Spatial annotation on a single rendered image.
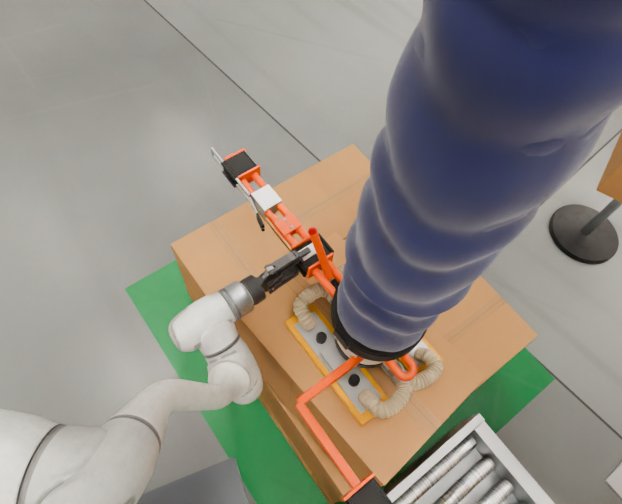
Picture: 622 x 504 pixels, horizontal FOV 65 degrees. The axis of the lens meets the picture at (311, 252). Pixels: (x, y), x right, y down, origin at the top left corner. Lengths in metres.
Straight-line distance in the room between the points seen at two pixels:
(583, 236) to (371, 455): 2.24
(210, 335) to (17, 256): 1.92
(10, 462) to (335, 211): 1.70
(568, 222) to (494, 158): 2.74
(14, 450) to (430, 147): 0.64
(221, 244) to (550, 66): 1.79
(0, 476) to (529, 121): 0.73
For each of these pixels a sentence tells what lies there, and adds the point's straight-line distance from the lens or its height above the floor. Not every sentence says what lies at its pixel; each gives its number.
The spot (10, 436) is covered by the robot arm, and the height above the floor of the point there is 1.66.
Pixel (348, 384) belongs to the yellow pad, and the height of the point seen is 1.09.
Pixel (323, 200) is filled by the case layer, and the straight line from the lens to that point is 2.22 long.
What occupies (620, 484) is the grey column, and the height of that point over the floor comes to 0.01.
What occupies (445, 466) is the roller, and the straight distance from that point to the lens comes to 1.91.
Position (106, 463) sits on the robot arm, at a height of 1.64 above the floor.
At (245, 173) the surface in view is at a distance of 1.43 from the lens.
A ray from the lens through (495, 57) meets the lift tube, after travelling 0.44.
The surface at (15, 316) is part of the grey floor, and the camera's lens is 2.84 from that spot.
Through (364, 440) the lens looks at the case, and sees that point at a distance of 1.33.
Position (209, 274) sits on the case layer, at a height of 0.54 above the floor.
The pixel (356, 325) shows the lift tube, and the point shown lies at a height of 1.42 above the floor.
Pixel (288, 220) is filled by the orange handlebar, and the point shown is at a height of 1.22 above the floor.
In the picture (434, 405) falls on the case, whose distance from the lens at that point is 1.39.
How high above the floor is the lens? 2.36
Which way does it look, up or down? 61 degrees down
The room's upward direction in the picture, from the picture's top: 8 degrees clockwise
